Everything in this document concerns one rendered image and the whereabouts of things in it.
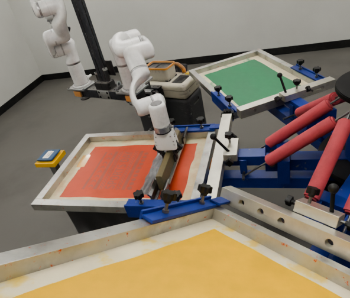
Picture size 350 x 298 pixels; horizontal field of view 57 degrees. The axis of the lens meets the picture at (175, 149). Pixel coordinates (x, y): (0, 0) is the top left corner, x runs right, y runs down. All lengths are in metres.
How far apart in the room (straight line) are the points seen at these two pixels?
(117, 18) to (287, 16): 2.54
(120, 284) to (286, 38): 4.80
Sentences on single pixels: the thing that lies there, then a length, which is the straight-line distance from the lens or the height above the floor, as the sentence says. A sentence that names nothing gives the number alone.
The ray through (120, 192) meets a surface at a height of 0.96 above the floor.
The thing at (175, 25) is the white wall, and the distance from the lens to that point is 5.30.
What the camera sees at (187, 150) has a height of 0.96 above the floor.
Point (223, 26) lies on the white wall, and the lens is 5.18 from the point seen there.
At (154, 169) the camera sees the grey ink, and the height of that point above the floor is 0.96.
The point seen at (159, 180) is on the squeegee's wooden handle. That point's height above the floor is 1.04.
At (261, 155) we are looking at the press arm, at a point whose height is 1.04.
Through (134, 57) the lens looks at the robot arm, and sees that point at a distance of 1.51.
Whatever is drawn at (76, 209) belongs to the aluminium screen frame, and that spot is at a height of 0.97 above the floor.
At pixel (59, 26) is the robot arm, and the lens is 2.08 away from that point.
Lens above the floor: 1.90
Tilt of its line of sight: 34 degrees down
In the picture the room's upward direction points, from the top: 14 degrees counter-clockwise
